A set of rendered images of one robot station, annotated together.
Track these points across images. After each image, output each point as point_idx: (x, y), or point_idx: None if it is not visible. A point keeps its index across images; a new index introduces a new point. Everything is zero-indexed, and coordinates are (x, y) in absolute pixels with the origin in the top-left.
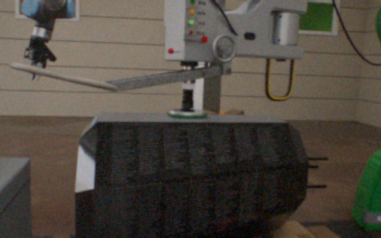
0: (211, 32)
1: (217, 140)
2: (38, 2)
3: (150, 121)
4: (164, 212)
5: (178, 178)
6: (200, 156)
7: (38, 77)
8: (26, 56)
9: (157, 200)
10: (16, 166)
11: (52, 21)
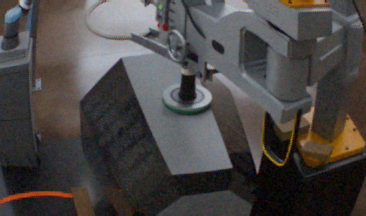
0: (179, 22)
1: (128, 135)
2: None
3: (130, 80)
4: (92, 153)
5: (93, 136)
6: (111, 134)
7: (144, 5)
8: None
9: (90, 141)
10: (16, 63)
11: None
